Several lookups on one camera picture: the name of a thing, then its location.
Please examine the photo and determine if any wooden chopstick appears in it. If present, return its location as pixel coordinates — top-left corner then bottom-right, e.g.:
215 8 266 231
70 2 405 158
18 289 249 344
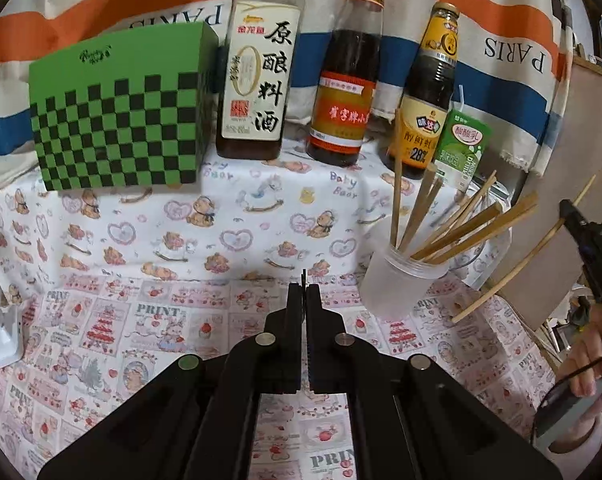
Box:
390 107 403 248
423 192 539 266
412 170 496 260
425 202 536 266
399 162 437 252
412 203 503 260
399 174 445 254
451 173 598 325

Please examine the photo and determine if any clear plastic cup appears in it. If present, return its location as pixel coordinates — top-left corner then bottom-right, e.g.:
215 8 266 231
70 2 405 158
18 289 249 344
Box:
359 245 449 321

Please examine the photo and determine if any right hand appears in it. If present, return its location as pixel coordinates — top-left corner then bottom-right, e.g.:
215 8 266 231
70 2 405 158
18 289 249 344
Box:
557 304 602 422

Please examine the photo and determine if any brown board panel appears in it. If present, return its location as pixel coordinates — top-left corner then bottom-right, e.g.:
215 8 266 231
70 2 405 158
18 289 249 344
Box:
486 54 602 333

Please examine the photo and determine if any green drink carton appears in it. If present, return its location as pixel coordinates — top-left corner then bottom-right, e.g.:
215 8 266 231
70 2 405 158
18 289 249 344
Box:
435 84 492 194

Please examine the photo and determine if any printed tablecloth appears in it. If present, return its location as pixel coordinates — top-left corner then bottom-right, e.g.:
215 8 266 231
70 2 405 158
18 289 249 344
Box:
0 139 554 479

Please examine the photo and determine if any yellow label soy sauce bottle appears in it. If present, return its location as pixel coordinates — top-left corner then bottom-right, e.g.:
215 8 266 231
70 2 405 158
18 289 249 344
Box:
386 1 460 179

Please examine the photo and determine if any striped cloth backdrop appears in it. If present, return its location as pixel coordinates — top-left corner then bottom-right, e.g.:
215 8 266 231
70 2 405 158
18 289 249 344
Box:
0 0 578 189

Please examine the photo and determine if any green checkered box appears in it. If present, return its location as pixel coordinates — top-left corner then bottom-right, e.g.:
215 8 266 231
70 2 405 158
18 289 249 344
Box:
28 22 219 192

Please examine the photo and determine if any cooking wine bottle white label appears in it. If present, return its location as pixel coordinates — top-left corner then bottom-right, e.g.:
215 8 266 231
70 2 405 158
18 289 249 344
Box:
215 0 304 160

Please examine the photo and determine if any red cap vinegar bottle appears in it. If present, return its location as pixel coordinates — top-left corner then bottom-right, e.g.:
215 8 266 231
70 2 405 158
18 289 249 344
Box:
307 0 385 167

